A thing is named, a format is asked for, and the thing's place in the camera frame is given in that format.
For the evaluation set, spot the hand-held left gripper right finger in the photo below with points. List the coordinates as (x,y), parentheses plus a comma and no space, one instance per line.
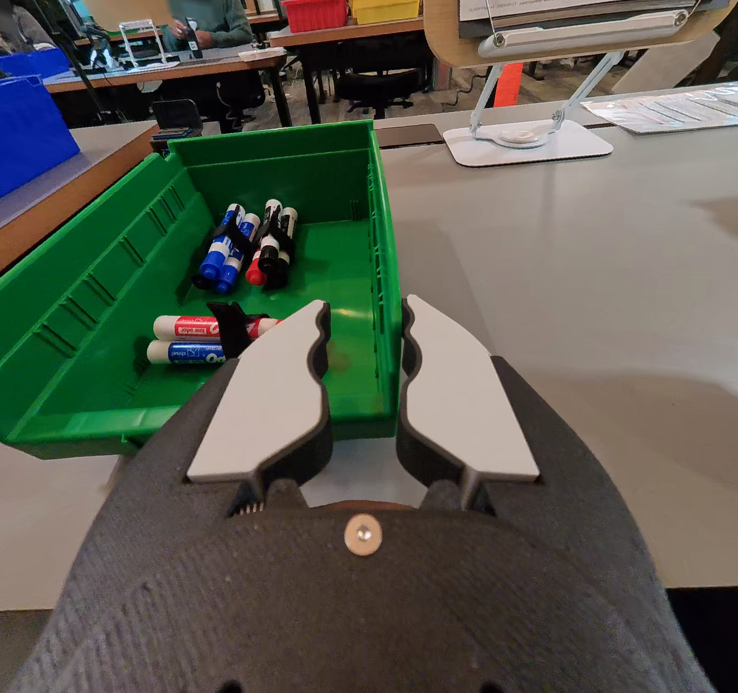
(461,410)

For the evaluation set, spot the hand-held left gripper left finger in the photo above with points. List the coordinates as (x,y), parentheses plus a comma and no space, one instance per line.
(265,410)

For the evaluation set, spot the blue dry erase marker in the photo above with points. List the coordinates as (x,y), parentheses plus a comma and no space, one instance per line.
(226,280)
(210,263)
(184,352)

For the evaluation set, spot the red dry erase marker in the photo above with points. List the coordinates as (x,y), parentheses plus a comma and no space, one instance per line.
(255,276)
(190,327)

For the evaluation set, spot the green plastic bin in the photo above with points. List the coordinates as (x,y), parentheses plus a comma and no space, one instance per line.
(334,266)

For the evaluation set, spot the white desk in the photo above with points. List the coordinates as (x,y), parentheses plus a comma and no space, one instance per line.
(576,272)

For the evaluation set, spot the wooden-edged grey desk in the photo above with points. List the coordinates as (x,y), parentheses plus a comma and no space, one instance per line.
(57,185)

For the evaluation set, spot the black dry erase marker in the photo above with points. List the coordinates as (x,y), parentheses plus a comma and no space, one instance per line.
(267,257)
(277,277)

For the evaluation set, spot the red flat object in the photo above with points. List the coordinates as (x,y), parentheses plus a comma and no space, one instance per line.
(509,84)

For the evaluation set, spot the wooden top table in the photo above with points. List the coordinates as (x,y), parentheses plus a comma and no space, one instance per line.
(173,67)
(346,32)

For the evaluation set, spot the blue plastic bin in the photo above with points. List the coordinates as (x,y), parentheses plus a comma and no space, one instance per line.
(34,139)
(34,64)

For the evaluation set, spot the plastic sleeve document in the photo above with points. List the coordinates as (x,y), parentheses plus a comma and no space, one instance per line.
(663,107)

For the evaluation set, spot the small white stand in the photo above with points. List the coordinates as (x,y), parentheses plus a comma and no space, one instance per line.
(144,41)

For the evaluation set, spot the red plastic bin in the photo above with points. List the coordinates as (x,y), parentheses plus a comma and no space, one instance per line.
(314,12)

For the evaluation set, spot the yellow plastic bin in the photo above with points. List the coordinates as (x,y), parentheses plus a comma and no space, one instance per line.
(386,3)

